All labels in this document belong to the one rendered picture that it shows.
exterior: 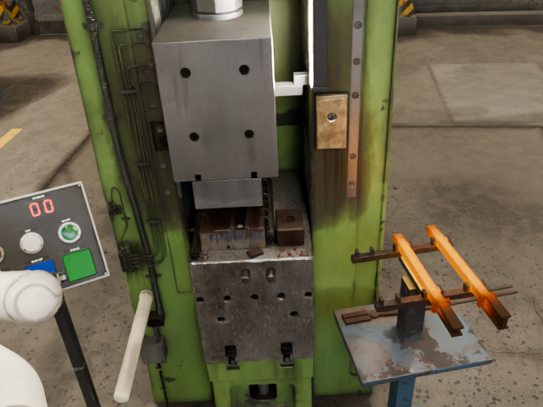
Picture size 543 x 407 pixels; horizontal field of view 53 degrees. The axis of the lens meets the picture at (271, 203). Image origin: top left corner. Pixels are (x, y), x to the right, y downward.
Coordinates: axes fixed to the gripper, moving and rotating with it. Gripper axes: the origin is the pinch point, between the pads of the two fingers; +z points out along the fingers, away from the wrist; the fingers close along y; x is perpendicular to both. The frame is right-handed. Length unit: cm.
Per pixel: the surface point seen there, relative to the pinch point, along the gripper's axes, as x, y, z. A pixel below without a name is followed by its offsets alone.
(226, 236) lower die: -5, 53, 5
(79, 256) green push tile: 2.4, 10.6, 4.9
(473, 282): -32, 104, -37
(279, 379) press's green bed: -62, 63, 27
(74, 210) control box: 15.1, 12.9, 5.6
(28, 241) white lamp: 10.1, -0.6, 5.2
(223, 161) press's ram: 17, 54, -8
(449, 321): -36, 88, -45
